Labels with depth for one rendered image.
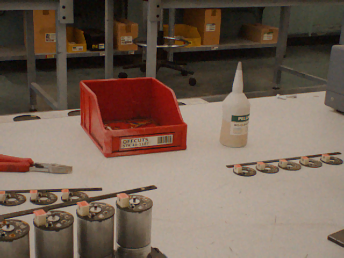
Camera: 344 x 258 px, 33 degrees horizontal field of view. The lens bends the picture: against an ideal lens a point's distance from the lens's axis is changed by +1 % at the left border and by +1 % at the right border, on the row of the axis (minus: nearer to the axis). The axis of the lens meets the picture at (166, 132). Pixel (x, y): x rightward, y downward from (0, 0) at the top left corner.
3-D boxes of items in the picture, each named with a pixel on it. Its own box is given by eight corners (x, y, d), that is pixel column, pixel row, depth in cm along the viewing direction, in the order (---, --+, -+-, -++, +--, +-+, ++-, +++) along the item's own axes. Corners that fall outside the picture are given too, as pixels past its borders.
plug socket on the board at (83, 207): (93, 214, 36) (93, 204, 36) (80, 216, 36) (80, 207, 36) (88, 209, 37) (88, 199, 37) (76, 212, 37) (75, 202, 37)
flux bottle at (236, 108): (243, 149, 67) (250, 65, 64) (215, 144, 68) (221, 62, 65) (250, 141, 70) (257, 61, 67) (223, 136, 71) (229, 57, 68)
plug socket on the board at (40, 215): (50, 223, 35) (50, 213, 35) (36, 226, 35) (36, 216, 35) (46, 217, 36) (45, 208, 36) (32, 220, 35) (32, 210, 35)
